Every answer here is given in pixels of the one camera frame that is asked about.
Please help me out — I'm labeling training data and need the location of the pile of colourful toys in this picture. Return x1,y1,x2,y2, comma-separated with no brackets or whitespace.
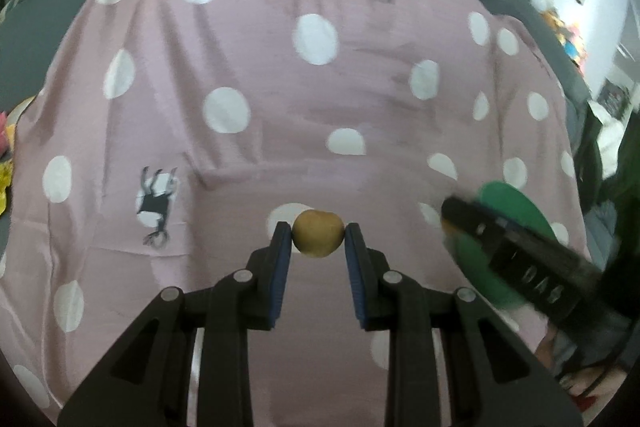
530,0,588,68

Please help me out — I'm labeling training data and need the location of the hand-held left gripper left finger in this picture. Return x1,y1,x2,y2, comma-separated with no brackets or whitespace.
57,221,293,427

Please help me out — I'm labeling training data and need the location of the green plastic bowl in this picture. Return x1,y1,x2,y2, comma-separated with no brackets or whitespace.
447,181,558,309

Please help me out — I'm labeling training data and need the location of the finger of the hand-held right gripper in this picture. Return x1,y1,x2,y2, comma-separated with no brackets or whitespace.
441,196,506,240

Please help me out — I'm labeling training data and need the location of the pink polka dot blanket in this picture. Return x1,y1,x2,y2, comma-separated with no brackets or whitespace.
0,0,590,427

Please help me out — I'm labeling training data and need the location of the brown longan fruit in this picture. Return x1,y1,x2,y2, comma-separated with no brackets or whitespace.
292,209,346,258

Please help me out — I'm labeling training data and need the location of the yellow toy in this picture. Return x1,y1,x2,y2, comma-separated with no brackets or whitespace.
0,161,13,214

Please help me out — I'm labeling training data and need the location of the small framed picture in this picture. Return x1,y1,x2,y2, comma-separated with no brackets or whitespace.
596,78,632,116

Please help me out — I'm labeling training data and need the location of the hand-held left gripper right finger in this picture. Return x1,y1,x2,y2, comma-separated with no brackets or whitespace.
344,223,583,427

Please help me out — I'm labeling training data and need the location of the dark green clothing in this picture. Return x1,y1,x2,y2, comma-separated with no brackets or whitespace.
572,102,640,373

